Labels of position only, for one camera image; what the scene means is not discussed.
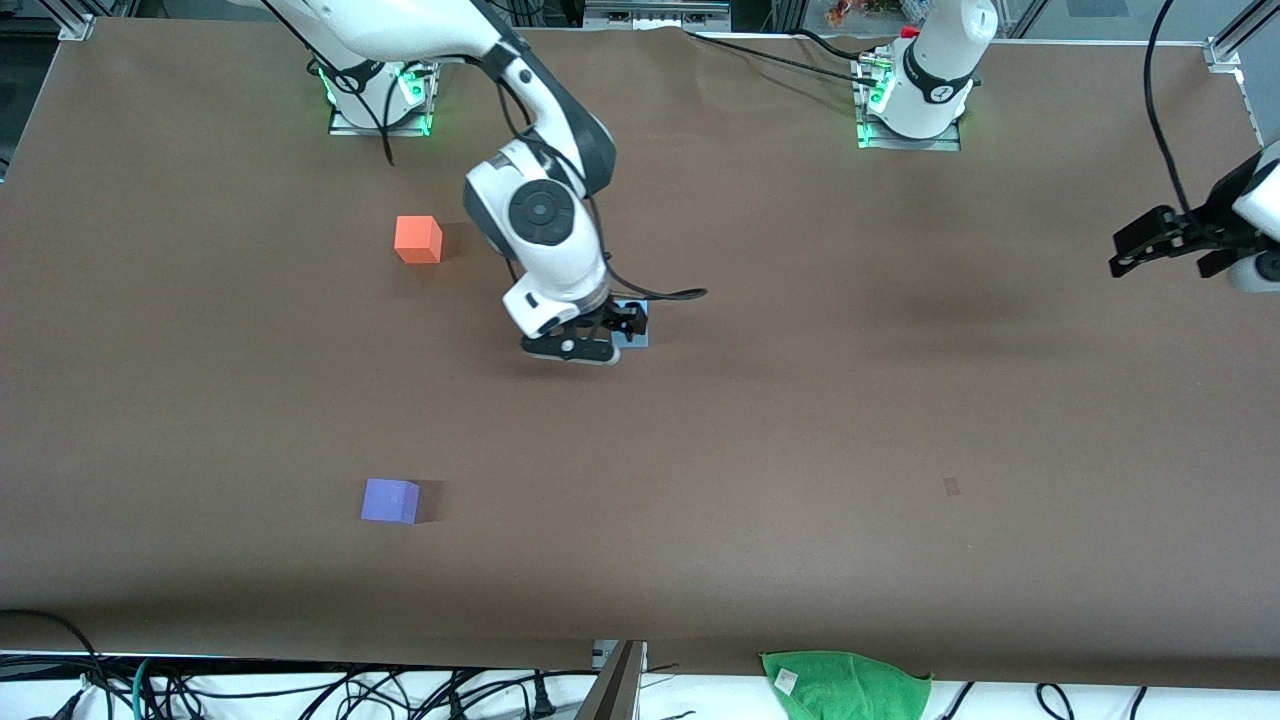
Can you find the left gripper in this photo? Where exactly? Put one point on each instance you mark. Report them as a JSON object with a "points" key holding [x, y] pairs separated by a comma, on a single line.
{"points": [[1206, 227]]}

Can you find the green microfibre cloth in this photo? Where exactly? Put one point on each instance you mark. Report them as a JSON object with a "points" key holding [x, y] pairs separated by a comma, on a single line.
{"points": [[850, 685]]}

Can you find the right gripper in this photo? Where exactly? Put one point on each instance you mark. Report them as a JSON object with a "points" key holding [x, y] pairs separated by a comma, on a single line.
{"points": [[617, 318]]}

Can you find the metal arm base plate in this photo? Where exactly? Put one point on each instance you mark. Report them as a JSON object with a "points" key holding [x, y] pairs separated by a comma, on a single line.
{"points": [[428, 110], [950, 140]]}

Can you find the blue foam block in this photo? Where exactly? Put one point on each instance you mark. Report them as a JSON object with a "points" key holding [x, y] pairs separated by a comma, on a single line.
{"points": [[638, 340]]}

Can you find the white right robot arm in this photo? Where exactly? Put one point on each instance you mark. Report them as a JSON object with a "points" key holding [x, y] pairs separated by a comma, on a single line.
{"points": [[545, 215]]}

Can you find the orange foam block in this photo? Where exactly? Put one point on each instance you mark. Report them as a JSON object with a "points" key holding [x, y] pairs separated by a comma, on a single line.
{"points": [[417, 240]]}

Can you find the aluminium profile post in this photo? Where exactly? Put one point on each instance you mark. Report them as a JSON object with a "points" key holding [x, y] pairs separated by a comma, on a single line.
{"points": [[612, 690]]}

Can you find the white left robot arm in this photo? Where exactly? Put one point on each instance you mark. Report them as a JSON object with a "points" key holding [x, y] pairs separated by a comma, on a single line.
{"points": [[940, 60]]}

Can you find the black power plug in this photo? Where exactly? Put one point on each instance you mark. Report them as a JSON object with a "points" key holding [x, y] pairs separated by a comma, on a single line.
{"points": [[543, 703]]}

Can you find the aluminium corner extrusion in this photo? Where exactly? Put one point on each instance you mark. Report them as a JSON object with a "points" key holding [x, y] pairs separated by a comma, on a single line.
{"points": [[1235, 40]]}

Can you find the brown paper table cover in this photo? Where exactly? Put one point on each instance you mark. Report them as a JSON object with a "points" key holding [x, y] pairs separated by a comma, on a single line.
{"points": [[700, 450]]}

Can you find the purple foam block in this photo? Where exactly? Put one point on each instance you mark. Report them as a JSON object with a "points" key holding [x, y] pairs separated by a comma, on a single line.
{"points": [[389, 500]]}

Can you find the aluminium corner bracket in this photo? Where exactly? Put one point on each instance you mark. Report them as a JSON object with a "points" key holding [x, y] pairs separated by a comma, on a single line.
{"points": [[72, 20]]}

